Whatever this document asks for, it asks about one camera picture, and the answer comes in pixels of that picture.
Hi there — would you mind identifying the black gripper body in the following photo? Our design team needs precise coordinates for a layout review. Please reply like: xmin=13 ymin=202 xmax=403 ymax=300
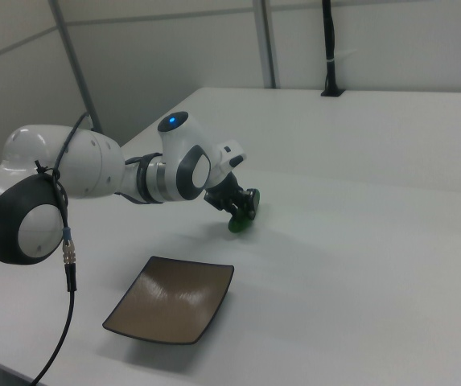
xmin=203 ymin=171 xmax=245 ymax=213

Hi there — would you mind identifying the green cucumber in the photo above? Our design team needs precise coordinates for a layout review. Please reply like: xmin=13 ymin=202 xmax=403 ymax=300
xmin=227 ymin=187 xmax=262 ymax=235

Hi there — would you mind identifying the square brown ceramic plate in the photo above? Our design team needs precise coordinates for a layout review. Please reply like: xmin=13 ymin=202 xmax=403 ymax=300
xmin=101 ymin=255 xmax=235 ymax=346

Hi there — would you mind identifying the grey metal partition post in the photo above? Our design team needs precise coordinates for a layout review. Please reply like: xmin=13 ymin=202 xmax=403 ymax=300
xmin=47 ymin=0 xmax=103 ymax=133
xmin=253 ymin=0 xmax=277 ymax=90

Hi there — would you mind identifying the black cable with metal connector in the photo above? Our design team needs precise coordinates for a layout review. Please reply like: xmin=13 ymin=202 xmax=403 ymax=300
xmin=31 ymin=112 xmax=93 ymax=386

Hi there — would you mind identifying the tall black camera pole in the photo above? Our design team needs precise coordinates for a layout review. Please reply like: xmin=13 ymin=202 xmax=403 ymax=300
xmin=319 ymin=0 xmax=346 ymax=98

